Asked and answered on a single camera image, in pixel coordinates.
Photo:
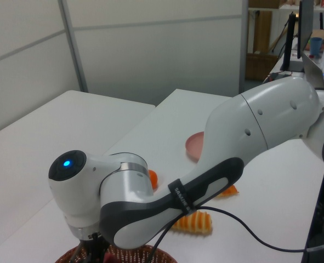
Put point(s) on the grey partition post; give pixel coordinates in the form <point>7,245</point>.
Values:
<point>244,27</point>
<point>72,43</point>

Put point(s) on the pink plate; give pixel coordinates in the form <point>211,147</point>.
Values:
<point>194,145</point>

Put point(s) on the red toy apple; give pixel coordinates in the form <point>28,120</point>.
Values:
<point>111,259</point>

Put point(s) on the black monitor stand pole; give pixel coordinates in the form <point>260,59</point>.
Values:
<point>290,41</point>

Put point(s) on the blue cup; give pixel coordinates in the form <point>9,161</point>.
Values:
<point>316,46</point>

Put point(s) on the ridged toy bread roll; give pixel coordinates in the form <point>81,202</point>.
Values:
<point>197,223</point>

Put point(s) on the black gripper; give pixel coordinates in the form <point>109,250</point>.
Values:
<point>94,250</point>

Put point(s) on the brown woven basket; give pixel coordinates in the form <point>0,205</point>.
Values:
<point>139,254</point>

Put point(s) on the toy orange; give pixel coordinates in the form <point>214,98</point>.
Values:
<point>153,179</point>

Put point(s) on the grey laptop lid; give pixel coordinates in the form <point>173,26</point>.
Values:
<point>313,74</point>

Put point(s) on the tall cardboard panel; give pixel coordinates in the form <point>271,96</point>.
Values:
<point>262,30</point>

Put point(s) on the brown cardboard box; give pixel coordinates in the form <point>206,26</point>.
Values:
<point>260,67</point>

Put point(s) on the braided toy bread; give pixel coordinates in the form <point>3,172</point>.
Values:
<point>231,191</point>

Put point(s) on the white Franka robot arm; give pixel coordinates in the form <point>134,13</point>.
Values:
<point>260,115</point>

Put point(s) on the black monitor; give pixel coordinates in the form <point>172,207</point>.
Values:
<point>305,24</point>

